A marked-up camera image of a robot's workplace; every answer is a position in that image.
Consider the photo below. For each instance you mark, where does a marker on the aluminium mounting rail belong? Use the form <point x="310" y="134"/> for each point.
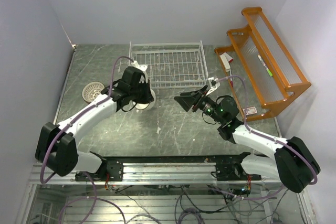
<point x="175" y="173"/>

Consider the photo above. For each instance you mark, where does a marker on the marker pen on shelf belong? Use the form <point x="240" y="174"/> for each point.
<point x="264" y="64"/>

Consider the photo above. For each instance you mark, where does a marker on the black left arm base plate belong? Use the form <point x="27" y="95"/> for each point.
<point x="99" y="171"/>

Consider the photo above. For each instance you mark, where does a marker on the small red white card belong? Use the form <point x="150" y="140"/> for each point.
<point x="250" y="110"/>

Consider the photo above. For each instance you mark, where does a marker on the red pen on table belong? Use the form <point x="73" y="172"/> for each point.
<point x="231" y="79"/>

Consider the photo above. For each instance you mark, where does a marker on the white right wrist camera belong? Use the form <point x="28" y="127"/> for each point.
<point x="213" y="85"/>

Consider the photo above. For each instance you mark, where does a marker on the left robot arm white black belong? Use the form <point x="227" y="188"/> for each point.
<point x="57" y="144"/>

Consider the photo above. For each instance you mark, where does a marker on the white red eraser block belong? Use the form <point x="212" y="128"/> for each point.
<point x="226" y="59"/>

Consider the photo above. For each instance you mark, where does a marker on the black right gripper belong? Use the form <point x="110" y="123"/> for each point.
<point x="187" y="99"/>

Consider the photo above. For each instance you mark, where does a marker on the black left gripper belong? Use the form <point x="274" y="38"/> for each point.
<point x="148" y="97"/>

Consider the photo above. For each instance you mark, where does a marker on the brown patterned bowl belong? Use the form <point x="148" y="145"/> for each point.
<point x="91" y="91"/>

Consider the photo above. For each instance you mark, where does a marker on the orange wooden shelf rack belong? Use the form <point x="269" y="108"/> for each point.
<point x="259" y="37"/>

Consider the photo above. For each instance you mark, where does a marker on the white wire dish rack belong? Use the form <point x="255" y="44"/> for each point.
<point x="172" y="65"/>

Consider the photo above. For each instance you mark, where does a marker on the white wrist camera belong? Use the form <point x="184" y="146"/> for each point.
<point x="213" y="85"/>
<point x="139" y="66"/>

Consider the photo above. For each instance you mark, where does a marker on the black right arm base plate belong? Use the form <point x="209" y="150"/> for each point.
<point x="231" y="172"/>

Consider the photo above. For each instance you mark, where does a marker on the cream two-handled soup bowl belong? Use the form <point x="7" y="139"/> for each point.
<point x="148" y="106"/>

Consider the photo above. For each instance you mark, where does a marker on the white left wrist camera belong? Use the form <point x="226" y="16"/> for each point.
<point x="139" y="66"/>

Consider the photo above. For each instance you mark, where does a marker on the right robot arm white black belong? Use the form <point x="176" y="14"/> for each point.
<point x="288" y="160"/>

